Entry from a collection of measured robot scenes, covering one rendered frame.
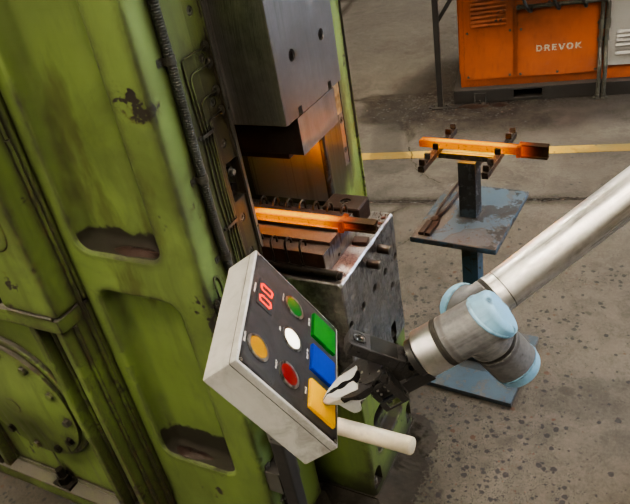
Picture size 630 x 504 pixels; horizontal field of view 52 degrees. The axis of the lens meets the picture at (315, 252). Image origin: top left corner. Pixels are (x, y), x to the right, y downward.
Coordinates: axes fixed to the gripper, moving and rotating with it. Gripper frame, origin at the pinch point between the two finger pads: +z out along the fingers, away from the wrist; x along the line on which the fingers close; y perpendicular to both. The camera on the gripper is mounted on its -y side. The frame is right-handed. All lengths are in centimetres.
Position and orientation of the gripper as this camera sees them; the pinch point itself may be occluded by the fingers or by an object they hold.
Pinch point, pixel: (326, 396)
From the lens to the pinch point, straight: 126.4
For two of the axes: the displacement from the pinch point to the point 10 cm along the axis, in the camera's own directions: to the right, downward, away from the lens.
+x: 0.3, -5.5, 8.3
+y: 6.3, 6.6, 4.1
